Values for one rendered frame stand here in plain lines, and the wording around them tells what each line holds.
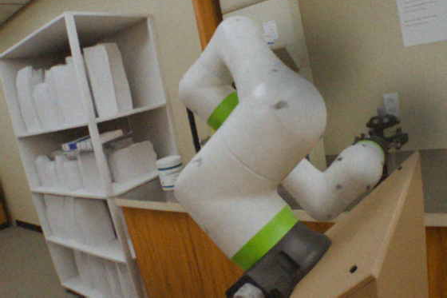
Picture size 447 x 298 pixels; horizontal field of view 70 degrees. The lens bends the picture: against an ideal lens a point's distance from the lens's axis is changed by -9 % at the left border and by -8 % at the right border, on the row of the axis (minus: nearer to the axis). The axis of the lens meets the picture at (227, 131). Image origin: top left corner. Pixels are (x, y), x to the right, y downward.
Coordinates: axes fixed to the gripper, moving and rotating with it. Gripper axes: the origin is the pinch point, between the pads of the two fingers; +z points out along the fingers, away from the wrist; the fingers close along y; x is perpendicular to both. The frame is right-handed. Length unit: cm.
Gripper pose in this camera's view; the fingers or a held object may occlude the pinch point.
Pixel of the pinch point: (384, 134)
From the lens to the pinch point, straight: 117.5
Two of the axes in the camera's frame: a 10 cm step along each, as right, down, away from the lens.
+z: 5.6, -2.2, 8.0
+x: 1.8, 9.7, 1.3
